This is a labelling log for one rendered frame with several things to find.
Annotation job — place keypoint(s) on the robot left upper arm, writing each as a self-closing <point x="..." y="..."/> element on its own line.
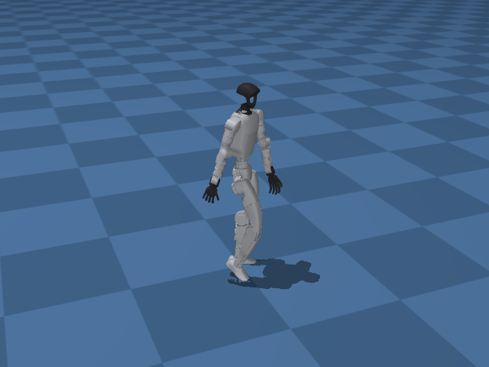
<point x="262" y="140"/>

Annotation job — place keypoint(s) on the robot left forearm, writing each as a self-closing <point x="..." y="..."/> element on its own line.
<point x="267" y="162"/>

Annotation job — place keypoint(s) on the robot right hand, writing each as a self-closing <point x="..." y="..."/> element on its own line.
<point x="211" y="191"/>

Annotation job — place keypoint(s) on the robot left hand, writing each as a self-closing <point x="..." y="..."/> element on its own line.
<point x="274" y="180"/>

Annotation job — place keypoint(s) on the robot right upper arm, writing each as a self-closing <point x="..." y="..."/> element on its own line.
<point x="232" y="125"/>

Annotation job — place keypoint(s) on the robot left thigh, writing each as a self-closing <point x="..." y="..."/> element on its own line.
<point x="241" y="217"/>

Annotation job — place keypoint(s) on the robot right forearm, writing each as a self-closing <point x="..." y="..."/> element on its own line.
<point x="219" y="166"/>

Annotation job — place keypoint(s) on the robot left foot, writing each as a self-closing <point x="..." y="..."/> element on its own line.
<point x="247" y="261"/>

